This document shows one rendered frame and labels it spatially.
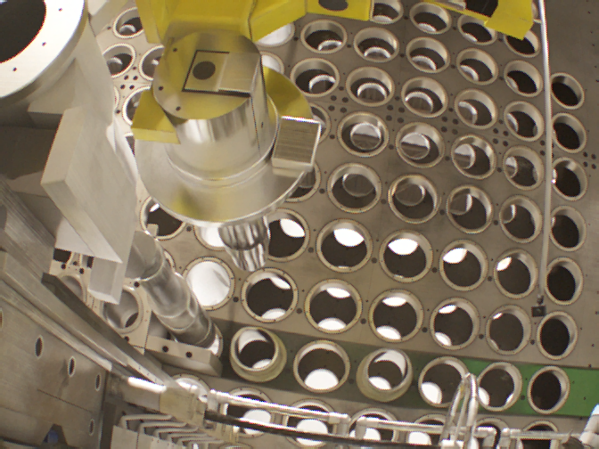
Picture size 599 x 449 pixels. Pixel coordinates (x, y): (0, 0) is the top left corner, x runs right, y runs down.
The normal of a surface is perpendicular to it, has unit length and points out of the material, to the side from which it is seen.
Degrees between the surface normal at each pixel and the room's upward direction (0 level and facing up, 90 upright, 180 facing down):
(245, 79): 90
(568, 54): 90
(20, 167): 90
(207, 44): 90
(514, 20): 180
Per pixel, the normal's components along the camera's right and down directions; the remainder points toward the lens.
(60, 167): -0.45, -0.37
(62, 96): -0.02, -0.33
